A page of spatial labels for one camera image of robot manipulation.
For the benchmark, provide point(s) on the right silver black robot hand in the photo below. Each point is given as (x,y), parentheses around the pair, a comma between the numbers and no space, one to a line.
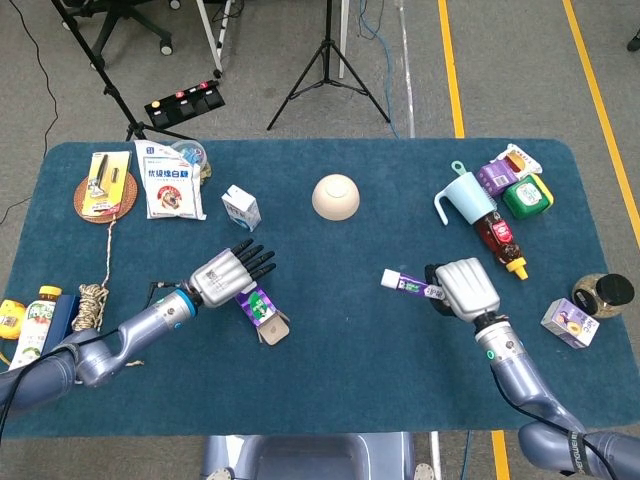
(467,290)

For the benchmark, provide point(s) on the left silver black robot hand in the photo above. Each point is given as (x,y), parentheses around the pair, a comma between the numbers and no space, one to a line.
(220,280)

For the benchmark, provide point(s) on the purple toothpaste box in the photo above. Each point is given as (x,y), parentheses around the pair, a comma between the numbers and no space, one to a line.
(260,307)

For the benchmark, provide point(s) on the white purple tube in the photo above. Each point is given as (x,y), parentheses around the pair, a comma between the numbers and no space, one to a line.
(407,285)

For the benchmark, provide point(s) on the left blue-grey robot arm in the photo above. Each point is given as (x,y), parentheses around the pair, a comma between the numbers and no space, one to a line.
(100,355)

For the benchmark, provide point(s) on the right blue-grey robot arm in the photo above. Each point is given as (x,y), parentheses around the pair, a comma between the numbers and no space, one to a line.
(520,370)

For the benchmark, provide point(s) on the small purple box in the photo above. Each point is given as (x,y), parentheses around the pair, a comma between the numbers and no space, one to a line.
(495,177)

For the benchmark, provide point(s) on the dark blue box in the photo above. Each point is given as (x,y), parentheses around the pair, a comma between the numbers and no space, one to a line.
(67,315)

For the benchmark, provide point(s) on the brown honey bottle yellow cap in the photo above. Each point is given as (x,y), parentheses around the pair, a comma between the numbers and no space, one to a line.
(500,240)

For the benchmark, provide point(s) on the small white blue milk carton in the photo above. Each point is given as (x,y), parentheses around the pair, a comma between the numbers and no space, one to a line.
(242,207)

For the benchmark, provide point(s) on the light blue mug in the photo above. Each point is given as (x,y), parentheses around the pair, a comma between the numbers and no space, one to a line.
(467,197)

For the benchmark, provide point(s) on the purple juice carton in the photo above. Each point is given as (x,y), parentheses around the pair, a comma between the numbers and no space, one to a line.
(567,322)

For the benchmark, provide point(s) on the white sugar bag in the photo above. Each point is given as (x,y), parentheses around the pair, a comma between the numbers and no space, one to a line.
(170,185)

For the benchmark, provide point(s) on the green yellow container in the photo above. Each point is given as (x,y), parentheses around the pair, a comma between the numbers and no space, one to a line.
(527,197)

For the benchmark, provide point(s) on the clear plastic jar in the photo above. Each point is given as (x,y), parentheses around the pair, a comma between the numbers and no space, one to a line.
(202,167)

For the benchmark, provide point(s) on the round woven coaster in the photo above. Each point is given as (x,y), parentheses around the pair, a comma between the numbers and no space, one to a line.
(130,197)

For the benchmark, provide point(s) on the glass jar black lid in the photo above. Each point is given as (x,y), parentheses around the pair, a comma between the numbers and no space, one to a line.
(607,295)

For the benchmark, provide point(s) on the white snack packet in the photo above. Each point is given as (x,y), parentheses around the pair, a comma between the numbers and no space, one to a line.
(520,160)

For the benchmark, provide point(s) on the blue table mat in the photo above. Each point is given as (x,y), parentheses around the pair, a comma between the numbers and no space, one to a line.
(320,380)

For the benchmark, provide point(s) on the cream upturned bowl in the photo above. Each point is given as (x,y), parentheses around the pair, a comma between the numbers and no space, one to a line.
(335,197)

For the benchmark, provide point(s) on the yellow razor card package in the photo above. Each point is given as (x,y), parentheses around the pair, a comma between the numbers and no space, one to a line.
(105,185)

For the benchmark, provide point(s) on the black foot pedal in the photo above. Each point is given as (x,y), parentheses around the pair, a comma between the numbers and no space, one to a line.
(185,105)

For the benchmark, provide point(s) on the drink bottle yellow cap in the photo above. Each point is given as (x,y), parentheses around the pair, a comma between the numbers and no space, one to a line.
(35,325)

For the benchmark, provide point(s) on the blue-grey robot torso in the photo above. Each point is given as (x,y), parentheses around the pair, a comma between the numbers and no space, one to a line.
(310,457)

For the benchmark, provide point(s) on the yellow can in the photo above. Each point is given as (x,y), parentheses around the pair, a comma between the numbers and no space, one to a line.
(11,320)

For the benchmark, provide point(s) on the black light stand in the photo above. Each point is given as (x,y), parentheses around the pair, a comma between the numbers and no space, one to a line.
(107,87)

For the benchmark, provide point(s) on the black tripod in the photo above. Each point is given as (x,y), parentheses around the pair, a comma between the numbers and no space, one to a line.
(328,50)

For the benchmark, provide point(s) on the black office chair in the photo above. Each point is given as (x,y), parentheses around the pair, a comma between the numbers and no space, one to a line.
(122,20)

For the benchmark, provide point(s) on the black shoe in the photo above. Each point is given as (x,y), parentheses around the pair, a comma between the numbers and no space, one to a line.
(634,43)

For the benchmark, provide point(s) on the white frame leg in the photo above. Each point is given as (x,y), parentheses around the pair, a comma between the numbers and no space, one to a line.
(212,35)

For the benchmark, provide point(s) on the white post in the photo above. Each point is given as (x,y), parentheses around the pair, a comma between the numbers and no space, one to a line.
(344,35)

